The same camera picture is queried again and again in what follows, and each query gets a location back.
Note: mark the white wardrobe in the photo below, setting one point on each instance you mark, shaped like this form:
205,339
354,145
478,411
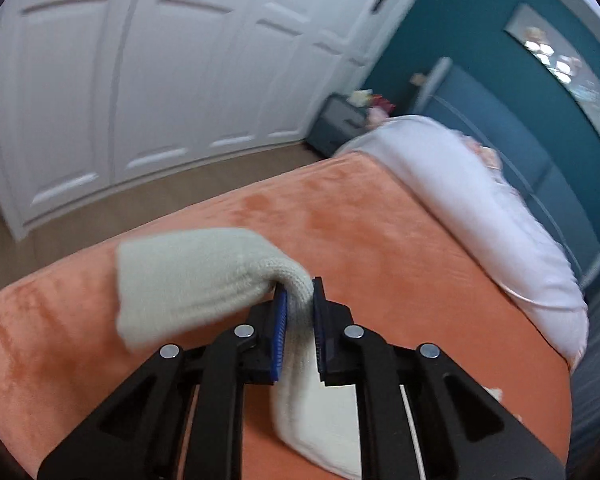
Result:
98,95

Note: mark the pink white duvet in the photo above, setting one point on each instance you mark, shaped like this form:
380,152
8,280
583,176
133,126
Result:
460,182

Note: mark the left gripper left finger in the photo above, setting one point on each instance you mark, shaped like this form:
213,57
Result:
264,361

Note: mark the grey blue curtain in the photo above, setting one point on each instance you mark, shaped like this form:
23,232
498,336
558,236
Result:
585,392

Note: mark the dark grey nightstand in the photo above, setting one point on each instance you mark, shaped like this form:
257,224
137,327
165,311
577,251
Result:
337,123

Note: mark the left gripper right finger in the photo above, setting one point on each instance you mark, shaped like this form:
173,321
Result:
334,361

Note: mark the blue upholstered headboard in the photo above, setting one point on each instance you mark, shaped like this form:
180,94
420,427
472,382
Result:
453,97

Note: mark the tissue box on nightstand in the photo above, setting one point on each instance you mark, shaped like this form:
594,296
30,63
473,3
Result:
360,98

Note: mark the orange plush bed blanket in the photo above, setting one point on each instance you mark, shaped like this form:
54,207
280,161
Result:
346,220

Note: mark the cream knit sweater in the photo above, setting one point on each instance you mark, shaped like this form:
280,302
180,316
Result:
174,282

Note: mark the framed wall picture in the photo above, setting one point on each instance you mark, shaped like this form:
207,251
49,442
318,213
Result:
543,41

